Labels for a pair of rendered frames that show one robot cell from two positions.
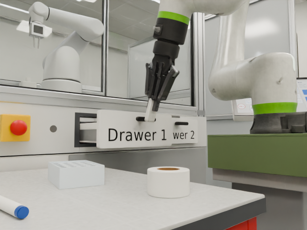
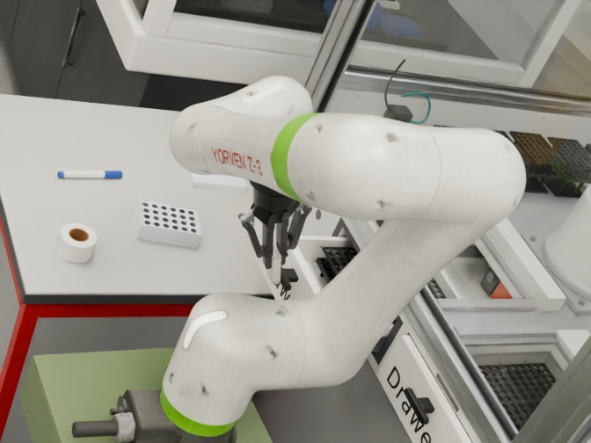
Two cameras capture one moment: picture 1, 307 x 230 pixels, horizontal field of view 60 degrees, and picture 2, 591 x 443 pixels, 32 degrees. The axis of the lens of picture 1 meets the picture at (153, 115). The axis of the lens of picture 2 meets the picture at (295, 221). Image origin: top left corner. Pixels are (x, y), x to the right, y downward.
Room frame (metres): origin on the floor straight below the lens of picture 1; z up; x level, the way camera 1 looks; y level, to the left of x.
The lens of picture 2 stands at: (0.94, -1.48, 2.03)
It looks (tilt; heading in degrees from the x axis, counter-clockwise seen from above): 34 degrees down; 95
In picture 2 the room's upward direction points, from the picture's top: 25 degrees clockwise
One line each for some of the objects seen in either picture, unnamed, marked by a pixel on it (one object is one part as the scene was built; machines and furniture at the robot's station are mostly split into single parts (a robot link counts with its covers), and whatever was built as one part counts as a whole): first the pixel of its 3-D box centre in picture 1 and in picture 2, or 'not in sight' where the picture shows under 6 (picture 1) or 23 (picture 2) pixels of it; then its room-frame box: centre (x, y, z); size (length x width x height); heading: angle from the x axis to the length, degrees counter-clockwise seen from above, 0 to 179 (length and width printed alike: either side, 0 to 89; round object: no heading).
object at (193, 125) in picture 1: (175, 131); (426, 417); (1.16, -0.09, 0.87); 0.29 x 0.02 x 0.11; 132
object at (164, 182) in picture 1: (168, 180); (76, 243); (0.45, -0.02, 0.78); 0.07 x 0.07 x 0.04
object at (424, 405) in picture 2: (179, 123); (422, 405); (1.14, -0.11, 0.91); 0.07 x 0.04 x 0.01; 132
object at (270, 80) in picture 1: (268, 84); (227, 359); (0.83, -0.37, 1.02); 0.16 x 0.13 x 0.19; 43
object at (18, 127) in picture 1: (18, 128); not in sight; (0.69, 0.35, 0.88); 0.04 x 0.03 x 0.04; 132
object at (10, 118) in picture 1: (14, 128); not in sight; (0.71, 0.37, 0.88); 0.07 x 0.05 x 0.07; 132
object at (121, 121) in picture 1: (138, 129); (294, 287); (0.85, 0.05, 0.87); 0.29 x 0.02 x 0.11; 132
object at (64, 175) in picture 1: (74, 172); (167, 223); (0.55, 0.16, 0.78); 0.12 x 0.08 x 0.04; 30
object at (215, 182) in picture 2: not in sight; (215, 175); (0.56, 0.41, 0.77); 0.13 x 0.09 x 0.02; 38
